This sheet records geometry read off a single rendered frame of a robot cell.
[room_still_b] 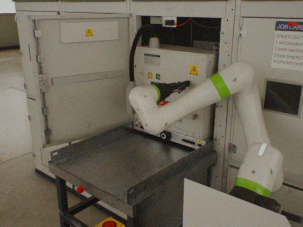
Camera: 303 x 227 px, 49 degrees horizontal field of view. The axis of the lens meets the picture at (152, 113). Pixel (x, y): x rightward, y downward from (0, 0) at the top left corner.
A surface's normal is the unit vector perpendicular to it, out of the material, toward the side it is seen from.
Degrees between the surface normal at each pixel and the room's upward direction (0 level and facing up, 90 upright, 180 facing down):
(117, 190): 0
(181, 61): 90
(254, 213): 90
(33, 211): 0
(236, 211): 90
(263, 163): 51
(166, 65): 90
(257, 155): 46
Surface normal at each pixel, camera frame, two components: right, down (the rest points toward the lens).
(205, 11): -0.65, 0.24
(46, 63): 0.56, 0.26
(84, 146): 0.76, 0.21
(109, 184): 0.00, -0.95
